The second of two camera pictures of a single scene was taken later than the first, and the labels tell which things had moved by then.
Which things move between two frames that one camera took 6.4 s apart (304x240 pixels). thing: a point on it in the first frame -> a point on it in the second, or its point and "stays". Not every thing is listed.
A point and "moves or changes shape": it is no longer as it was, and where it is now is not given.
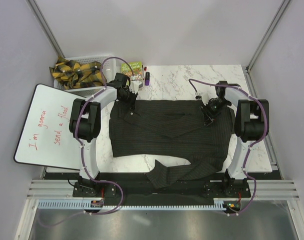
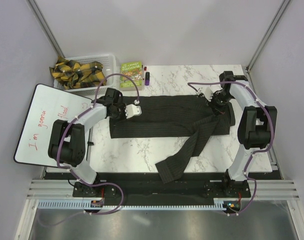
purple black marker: x=147 y=78 stays
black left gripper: x=130 y=105 -> x=122 y=107
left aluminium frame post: x=45 y=27 stays
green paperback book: x=136 y=67 stays
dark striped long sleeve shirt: x=179 y=126 moves or changes shape
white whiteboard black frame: x=45 y=139 stays
